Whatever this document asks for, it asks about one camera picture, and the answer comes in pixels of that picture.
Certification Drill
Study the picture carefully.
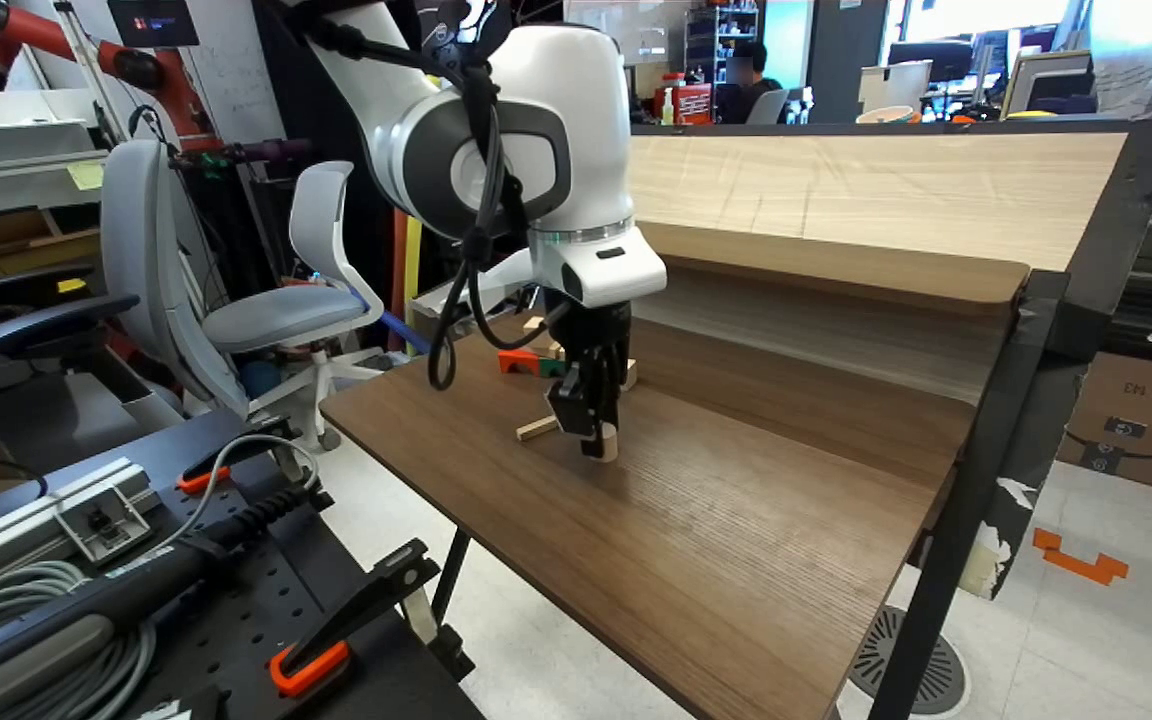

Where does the gray cable bundle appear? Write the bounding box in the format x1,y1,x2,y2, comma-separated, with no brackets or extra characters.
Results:
0,558,163,720

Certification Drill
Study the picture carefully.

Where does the silver framed monitor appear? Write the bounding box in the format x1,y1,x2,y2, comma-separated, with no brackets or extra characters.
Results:
1001,50,1099,121

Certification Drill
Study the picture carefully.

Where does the black perforated robot table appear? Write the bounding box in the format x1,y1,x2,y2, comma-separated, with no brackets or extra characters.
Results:
0,403,489,720

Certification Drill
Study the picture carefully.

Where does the gray armrest office chair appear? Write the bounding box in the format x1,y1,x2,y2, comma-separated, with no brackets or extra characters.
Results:
0,136,256,421

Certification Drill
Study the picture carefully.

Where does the printed cardboard shipping box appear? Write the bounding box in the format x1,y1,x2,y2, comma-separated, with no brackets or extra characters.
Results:
1053,345,1152,500

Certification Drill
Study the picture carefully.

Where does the white frame office chair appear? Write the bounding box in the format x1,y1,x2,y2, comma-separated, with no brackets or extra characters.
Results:
201,157,396,461

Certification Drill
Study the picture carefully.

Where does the dark wood desk shelf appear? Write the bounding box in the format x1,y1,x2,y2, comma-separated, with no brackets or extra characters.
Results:
631,215,1036,312

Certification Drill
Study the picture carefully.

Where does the aluminium extrusion rail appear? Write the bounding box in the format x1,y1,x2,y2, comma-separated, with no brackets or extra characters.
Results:
0,451,157,593

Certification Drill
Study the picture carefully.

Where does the black clamp orange handle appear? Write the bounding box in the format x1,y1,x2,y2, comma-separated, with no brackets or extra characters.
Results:
172,461,240,500
265,536,445,706

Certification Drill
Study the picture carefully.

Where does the light wood desk back panel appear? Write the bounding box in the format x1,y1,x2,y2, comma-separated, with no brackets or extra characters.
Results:
626,128,1133,280

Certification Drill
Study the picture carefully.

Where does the seated person dark hair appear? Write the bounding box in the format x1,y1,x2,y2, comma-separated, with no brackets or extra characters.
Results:
709,37,777,128

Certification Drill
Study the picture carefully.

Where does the thin wooden stick block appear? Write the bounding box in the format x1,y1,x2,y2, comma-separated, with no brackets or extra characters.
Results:
513,414,567,450

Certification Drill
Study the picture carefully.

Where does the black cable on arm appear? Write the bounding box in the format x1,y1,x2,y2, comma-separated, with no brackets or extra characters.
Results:
421,0,536,398

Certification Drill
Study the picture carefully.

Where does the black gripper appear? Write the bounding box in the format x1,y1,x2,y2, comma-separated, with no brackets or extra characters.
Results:
550,300,635,458

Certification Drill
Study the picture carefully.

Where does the round floor drain grate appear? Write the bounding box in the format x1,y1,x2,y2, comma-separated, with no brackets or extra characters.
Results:
845,605,977,720

